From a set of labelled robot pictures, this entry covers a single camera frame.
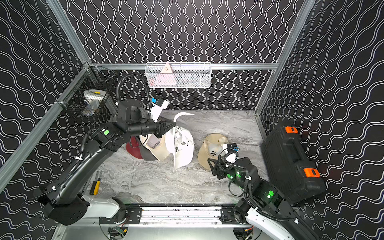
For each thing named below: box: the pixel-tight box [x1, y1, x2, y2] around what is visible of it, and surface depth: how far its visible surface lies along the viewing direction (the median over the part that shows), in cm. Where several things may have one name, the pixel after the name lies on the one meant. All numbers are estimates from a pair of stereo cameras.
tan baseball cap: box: [198, 133, 230, 170], surface depth 100 cm
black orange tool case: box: [261, 121, 326, 200], surface depth 69 cm
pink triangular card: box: [154, 63, 176, 86], surface depth 92 cm
